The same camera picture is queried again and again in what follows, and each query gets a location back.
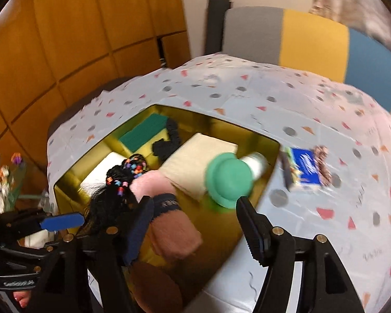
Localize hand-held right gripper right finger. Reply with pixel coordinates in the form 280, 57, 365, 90
236, 196, 367, 313

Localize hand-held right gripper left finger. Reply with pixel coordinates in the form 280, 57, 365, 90
33, 196, 155, 313

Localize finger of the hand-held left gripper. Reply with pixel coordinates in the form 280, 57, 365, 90
0, 210, 85, 235

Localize gold cardboard box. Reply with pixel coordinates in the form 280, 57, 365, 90
54, 104, 281, 313

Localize pink sock with blue band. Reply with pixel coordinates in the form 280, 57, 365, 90
130, 170, 203, 263

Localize black wig with colourful beads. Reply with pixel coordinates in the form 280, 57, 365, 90
85, 153, 150, 235

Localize green hat white bottle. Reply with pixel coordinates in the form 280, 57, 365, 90
205, 152, 268, 214

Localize brown round soft object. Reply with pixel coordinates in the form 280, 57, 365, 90
127, 261, 183, 313

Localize beige foam sponge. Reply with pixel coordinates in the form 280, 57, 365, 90
158, 133, 239, 203

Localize white foam sponge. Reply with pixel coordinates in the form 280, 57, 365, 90
80, 152, 131, 191

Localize colourful artificial flowers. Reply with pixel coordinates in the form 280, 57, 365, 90
0, 153, 28, 212

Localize blue tissue packet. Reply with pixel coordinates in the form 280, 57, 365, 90
285, 147, 323, 191

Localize green and yellow sponge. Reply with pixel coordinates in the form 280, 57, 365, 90
120, 114, 168, 152

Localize leopard print scrunchie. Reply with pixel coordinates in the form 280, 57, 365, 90
313, 145, 333, 188

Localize white printed tablecloth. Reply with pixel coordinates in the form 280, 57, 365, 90
46, 52, 391, 313

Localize orange wooden cabinet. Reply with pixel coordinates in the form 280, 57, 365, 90
0, 0, 191, 170

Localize grey yellow blue chair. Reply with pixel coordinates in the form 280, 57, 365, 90
205, 0, 391, 111

